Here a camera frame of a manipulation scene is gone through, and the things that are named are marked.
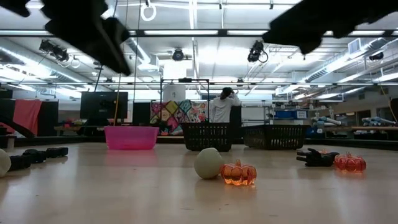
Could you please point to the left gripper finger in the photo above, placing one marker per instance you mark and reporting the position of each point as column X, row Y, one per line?
column 118, row 31
column 93, row 40

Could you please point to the black slotted plastic basket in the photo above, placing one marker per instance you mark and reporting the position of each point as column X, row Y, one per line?
column 275, row 137
column 206, row 137

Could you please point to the small pale toy skull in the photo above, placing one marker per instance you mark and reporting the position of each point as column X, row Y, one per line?
column 207, row 163
column 3, row 163

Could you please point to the grey background robot arm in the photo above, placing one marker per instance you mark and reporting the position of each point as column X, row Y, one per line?
column 377, row 120
column 325, row 120

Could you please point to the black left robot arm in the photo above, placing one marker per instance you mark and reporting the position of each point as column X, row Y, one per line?
column 15, row 6

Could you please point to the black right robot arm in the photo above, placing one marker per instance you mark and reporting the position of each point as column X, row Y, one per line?
column 367, row 11

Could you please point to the black ceiling spotlight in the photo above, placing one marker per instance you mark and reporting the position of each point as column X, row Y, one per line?
column 178, row 55
column 54, row 49
column 255, row 51

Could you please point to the black monitor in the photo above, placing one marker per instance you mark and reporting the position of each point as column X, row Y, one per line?
column 104, row 105

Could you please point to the black upright panel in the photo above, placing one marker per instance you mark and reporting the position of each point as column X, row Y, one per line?
column 141, row 113

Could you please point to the black ceiling speaker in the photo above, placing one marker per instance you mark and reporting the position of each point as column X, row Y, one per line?
column 376, row 56

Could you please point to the blue storage bins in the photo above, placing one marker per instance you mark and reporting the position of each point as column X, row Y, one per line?
column 286, row 114

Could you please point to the red hanging cloth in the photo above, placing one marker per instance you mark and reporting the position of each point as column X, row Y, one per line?
column 28, row 115

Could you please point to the colourful patchwork quilt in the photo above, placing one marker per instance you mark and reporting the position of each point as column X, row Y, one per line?
column 178, row 115

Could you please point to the pink plastic bowl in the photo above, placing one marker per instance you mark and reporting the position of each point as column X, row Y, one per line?
column 130, row 138

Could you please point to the person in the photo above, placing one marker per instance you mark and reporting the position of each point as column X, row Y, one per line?
column 221, row 109

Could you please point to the black metal stand frame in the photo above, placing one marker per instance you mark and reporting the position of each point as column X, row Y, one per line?
column 185, row 80

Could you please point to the black aluminium table frame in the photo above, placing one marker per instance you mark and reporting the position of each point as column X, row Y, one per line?
column 171, row 140

